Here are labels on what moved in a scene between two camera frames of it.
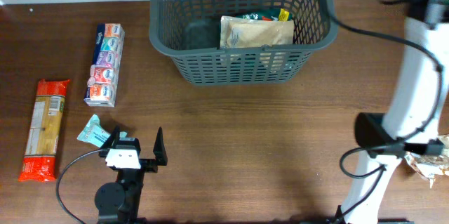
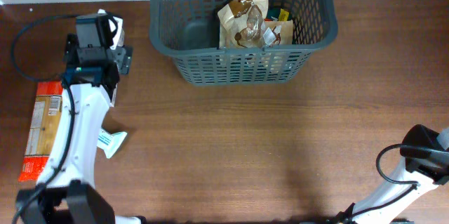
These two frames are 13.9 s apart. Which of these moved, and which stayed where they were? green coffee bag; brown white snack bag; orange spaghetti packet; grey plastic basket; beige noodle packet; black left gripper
Moved: black left gripper; brown white snack bag
Stayed: orange spaghetti packet; green coffee bag; grey plastic basket; beige noodle packet
